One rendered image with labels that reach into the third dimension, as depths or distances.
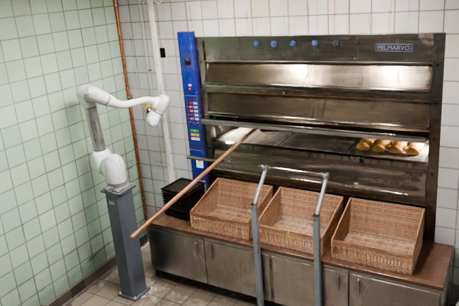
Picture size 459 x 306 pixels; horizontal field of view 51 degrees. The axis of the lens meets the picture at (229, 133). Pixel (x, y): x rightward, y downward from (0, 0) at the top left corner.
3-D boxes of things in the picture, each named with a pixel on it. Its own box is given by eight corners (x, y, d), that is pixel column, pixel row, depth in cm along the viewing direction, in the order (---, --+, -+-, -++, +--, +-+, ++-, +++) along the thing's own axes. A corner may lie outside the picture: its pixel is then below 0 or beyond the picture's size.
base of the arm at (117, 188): (98, 191, 388) (97, 185, 386) (117, 181, 406) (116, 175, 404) (115, 195, 379) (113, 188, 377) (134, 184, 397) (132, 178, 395)
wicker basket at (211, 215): (220, 204, 445) (217, 176, 437) (275, 214, 417) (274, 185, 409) (190, 228, 406) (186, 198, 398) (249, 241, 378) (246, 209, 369)
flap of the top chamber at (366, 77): (206, 84, 414) (208, 61, 414) (430, 93, 326) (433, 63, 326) (203, 83, 410) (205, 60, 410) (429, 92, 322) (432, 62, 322)
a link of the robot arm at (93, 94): (112, 92, 374) (104, 90, 383) (92, 82, 361) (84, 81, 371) (106, 108, 372) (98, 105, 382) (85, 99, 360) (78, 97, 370)
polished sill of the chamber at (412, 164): (215, 143, 437) (215, 139, 436) (428, 167, 348) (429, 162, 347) (212, 145, 432) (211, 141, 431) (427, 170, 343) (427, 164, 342)
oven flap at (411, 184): (214, 169, 437) (216, 146, 438) (425, 199, 349) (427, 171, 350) (212, 169, 434) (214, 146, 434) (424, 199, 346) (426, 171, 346)
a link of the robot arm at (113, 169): (113, 186, 381) (108, 160, 375) (102, 180, 395) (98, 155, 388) (130, 179, 391) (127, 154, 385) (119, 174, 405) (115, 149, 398)
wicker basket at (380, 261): (349, 227, 386) (349, 196, 378) (424, 241, 359) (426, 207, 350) (330, 258, 346) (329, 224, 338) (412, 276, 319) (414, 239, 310)
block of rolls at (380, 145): (373, 128, 431) (373, 122, 430) (431, 132, 408) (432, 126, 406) (354, 150, 381) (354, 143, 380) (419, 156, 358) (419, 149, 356)
